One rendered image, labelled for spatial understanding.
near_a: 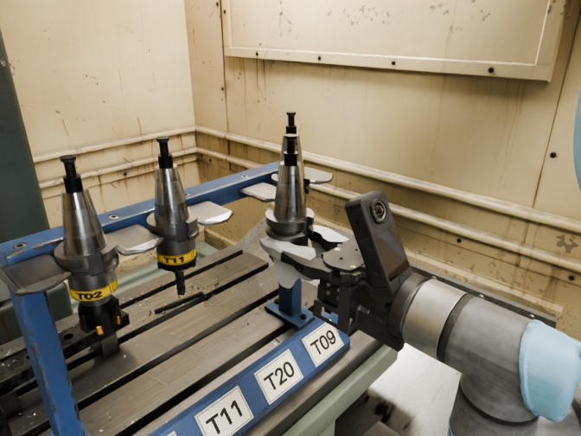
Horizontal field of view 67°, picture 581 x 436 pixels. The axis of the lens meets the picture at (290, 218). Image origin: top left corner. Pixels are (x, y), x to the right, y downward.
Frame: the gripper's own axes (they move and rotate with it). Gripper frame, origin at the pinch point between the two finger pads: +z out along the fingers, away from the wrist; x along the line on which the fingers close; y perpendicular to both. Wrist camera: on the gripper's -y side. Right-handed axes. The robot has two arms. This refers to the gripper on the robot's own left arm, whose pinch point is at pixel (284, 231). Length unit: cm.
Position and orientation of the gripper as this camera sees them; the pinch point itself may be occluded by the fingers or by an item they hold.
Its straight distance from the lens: 58.7
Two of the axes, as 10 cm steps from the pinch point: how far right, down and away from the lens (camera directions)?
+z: -7.3, -3.0, 6.2
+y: -0.3, 9.1, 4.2
